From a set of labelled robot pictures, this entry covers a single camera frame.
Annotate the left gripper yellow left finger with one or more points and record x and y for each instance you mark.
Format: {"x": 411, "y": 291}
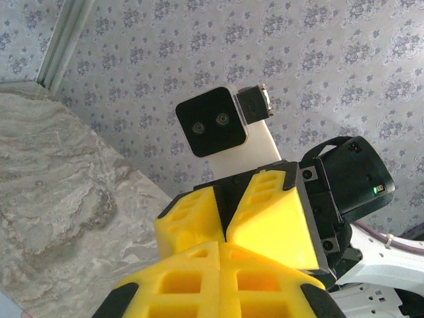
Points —
{"x": 172, "y": 291}

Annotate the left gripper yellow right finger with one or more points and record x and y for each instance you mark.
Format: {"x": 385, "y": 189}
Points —
{"x": 265, "y": 291}

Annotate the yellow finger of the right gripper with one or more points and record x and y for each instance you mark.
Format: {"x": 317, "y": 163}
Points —
{"x": 275, "y": 225}
{"x": 189, "y": 225}

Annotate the blue cartoon tin box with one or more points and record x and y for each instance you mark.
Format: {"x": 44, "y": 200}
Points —
{"x": 13, "y": 308}

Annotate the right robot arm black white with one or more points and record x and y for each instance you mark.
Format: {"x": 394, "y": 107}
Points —
{"x": 381, "y": 268}

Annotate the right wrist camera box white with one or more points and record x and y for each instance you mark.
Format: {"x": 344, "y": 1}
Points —
{"x": 212, "y": 122}

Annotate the aluminium corner post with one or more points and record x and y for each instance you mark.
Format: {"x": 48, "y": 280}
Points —
{"x": 63, "y": 43}

